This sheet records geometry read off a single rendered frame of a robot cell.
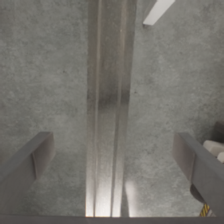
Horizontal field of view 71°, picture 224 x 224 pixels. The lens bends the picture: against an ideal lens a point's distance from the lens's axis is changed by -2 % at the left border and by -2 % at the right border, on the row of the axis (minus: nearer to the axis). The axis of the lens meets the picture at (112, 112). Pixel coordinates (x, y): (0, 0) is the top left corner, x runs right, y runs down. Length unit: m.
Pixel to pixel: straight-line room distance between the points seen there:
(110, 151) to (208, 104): 0.98
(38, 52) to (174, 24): 0.79
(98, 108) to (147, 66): 0.80
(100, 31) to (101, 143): 0.15
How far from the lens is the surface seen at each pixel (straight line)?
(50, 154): 0.17
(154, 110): 1.04
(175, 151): 0.17
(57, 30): 1.05
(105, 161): 0.26
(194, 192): 1.29
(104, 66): 0.22
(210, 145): 1.13
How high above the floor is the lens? 0.98
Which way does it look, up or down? 75 degrees down
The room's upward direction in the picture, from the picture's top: 177 degrees counter-clockwise
